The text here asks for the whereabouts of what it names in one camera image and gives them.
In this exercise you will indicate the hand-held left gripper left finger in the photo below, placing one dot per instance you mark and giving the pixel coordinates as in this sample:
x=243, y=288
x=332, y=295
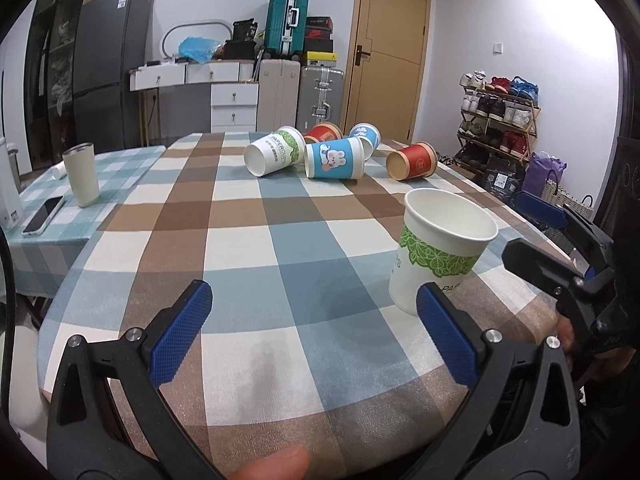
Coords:
x=181, y=332

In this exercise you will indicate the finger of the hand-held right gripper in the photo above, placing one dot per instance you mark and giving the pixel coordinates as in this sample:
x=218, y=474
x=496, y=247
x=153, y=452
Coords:
x=537, y=265
x=541, y=208

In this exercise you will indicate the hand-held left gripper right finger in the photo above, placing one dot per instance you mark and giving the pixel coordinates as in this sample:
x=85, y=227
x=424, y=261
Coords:
x=449, y=336

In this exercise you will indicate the white cup green leaf band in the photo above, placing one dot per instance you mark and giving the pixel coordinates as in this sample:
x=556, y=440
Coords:
x=440, y=255
x=276, y=151

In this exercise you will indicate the red paper cup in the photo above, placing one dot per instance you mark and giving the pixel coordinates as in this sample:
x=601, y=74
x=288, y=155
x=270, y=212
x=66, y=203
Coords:
x=412, y=161
x=324, y=132

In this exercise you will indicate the blue cup rabbit print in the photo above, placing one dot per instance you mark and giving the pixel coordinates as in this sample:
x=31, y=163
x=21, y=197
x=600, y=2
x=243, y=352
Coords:
x=366, y=137
x=334, y=160

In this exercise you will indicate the person's right hand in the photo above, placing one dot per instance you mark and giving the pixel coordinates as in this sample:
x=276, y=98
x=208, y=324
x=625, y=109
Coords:
x=565, y=335

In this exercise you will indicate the person's left hand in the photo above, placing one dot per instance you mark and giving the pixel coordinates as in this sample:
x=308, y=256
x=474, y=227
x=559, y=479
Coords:
x=272, y=464

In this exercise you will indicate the white woven basket bag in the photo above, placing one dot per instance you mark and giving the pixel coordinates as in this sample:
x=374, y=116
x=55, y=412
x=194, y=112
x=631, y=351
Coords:
x=567, y=199

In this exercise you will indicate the purple bag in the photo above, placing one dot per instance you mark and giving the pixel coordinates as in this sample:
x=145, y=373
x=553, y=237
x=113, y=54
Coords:
x=545, y=172

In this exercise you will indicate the black printed bags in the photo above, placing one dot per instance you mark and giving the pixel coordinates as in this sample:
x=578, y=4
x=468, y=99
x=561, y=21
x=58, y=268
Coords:
x=502, y=179

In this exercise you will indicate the wooden shoe rack with shoes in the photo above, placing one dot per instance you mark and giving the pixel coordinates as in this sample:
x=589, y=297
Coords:
x=500, y=117

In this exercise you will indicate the brown blue checked tablecloth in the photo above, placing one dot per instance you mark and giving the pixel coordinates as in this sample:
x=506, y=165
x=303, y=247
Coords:
x=280, y=270

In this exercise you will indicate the teal checked tablecloth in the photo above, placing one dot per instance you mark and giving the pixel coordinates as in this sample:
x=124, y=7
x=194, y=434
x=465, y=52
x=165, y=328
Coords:
x=45, y=260

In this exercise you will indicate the white smartphone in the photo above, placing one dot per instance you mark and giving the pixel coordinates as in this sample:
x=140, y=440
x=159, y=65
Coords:
x=43, y=215

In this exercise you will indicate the cream steel tumbler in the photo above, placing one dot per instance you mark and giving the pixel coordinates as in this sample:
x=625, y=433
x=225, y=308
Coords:
x=82, y=174

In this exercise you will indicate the wooden door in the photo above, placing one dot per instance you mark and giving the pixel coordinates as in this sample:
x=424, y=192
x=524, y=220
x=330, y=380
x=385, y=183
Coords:
x=387, y=55

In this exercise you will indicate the silver suitcase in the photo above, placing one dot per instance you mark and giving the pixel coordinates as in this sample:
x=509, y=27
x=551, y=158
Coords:
x=320, y=97

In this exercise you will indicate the beige suitcase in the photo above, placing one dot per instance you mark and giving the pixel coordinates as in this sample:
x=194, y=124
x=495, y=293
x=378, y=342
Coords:
x=278, y=96

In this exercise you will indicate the white drawer dresser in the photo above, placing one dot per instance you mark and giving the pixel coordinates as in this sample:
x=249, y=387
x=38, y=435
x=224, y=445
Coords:
x=205, y=77

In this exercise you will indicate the dark grey refrigerator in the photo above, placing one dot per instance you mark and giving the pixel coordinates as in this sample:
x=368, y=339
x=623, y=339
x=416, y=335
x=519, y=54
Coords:
x=112, y=65

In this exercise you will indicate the stack of shoe boxes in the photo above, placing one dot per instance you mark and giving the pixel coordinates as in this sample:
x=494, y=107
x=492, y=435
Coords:
x=318, y=35

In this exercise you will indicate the blue plastic bag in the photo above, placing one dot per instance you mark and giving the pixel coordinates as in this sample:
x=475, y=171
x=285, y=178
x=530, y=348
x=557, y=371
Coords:
x=197, y=49

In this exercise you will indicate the black open shelf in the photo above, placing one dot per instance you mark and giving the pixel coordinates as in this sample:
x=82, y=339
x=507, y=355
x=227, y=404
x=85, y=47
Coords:
x=50, y=70

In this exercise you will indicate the black bag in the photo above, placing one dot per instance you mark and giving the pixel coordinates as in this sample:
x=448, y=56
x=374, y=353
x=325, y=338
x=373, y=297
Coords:
x=242, y=39

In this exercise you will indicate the teal suitcase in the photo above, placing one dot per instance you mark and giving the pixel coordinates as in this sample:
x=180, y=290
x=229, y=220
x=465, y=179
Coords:
x=287, y=20

